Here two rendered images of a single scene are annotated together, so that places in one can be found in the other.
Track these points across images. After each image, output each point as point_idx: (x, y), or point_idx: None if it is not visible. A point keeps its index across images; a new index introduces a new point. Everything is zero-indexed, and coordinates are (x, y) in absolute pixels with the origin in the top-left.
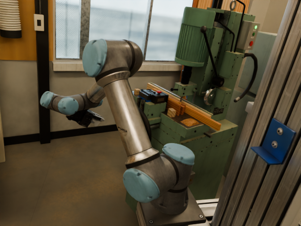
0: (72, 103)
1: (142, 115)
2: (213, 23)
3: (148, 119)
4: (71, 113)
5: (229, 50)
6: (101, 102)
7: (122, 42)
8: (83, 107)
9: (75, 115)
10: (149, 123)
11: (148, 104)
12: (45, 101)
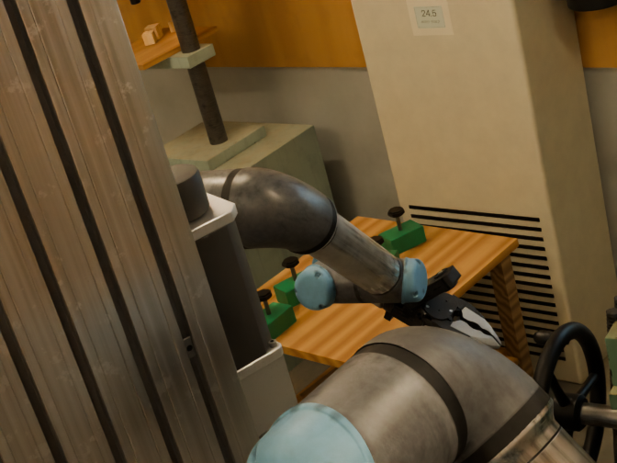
0: (311, 284)
1: (536, 367)
2: None
3: (616, 387)
4: (310, 308)
5: None
6: (408, 293)
7: (214, 182)
8: (354, 298)
9: (403, 311)
10: (612, 403)
11: (607, 333)
12: (312, 261)
